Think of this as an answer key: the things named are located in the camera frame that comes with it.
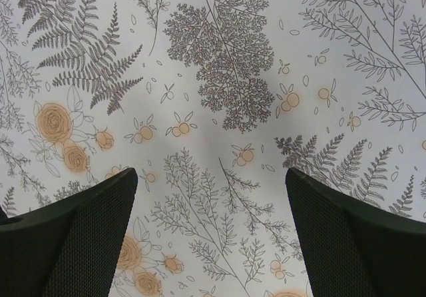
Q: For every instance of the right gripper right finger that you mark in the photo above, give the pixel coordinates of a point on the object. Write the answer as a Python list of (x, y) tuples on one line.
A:
[(351, 248)]

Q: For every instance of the floral table mat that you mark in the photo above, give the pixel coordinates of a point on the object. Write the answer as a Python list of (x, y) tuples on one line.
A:
[(211, 102)]

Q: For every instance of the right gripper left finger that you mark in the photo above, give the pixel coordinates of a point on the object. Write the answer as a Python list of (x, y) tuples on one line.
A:
[(70, 247)]

